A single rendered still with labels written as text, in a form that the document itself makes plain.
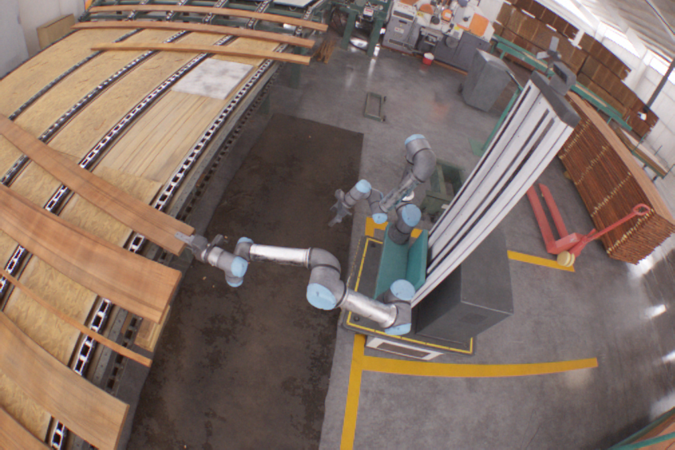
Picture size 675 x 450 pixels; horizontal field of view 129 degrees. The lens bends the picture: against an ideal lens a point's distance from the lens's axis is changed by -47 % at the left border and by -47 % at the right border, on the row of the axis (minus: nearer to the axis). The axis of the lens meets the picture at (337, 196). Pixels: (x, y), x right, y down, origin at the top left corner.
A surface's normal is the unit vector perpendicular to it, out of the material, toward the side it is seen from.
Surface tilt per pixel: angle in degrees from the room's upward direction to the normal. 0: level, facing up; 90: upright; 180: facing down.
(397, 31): 90
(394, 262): 0
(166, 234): 0
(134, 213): 0
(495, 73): 96
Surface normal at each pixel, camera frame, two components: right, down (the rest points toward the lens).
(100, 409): 0.22, -0.66
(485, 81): -0.15, 0.77
